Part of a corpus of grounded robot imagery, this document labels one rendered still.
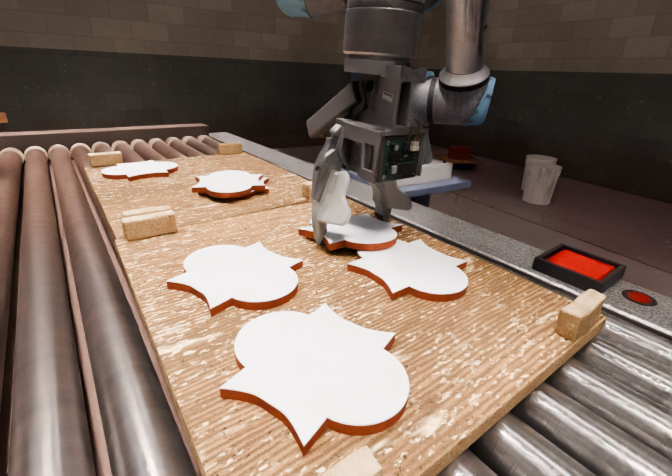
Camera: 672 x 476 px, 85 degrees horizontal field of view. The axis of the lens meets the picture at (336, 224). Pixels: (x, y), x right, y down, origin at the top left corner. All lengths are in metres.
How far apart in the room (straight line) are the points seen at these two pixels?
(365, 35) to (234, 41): 5.27
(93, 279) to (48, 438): 0.20
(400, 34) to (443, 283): 0.24
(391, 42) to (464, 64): 0.57
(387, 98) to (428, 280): 0.18
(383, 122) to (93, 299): 0.34
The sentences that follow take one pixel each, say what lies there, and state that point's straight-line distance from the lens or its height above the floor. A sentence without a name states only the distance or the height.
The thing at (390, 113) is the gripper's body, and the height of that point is 1.10.
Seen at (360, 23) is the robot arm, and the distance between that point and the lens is 0.39.
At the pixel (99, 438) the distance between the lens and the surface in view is 0.37.
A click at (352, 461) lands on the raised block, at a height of 0.96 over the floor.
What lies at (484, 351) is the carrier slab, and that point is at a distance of 0.33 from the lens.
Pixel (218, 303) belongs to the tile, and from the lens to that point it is 0.34.
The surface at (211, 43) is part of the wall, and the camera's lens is 5.55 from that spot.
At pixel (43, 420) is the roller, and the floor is 0.92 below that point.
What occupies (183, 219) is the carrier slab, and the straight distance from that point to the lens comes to 0.56.
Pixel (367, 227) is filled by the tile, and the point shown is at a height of 0.95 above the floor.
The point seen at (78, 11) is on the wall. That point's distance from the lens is 5.41.
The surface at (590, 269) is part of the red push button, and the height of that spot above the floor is 0.93.
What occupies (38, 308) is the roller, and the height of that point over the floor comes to 0.92.
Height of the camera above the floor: 1.14
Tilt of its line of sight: 22 degrees down
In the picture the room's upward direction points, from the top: 2 degrees clockwise
